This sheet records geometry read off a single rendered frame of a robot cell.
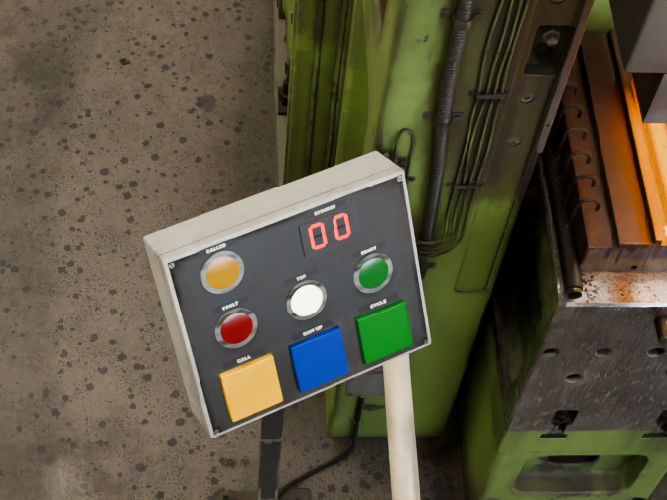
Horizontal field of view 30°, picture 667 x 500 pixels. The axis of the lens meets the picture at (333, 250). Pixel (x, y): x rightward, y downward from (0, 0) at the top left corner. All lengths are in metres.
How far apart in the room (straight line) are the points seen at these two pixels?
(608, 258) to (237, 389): 0.61
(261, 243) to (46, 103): 1.76
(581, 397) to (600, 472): 0.47
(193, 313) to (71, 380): 1.26
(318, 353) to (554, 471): 1.03
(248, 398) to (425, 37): 0.53
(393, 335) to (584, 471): 0.99
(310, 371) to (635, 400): 0.73
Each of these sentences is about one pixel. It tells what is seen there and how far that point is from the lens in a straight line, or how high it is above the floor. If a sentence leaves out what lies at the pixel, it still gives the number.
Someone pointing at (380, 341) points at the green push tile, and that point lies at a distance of 1.71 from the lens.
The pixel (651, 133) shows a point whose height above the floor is 1.04.
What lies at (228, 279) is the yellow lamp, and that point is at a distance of 1.57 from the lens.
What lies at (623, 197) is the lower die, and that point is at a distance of 1.93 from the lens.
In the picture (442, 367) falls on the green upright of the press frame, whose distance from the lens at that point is 2.47.
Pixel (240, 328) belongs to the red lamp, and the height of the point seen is 1.09.
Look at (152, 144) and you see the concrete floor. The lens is 3.16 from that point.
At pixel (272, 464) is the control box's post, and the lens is 2.26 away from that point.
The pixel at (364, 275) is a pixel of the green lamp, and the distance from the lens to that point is 1.65.
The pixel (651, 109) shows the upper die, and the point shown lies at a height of 1.30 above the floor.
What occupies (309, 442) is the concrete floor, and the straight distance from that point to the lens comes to 2.73.
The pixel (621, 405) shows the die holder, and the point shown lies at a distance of 2.23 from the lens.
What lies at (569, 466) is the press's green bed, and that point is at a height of 0.18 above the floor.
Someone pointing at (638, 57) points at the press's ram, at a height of 1.40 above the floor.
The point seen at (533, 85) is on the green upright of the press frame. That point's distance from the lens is 1.78.
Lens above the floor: 2.49
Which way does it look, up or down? 57 degrees down
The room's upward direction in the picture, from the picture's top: 7 degrees clockwise
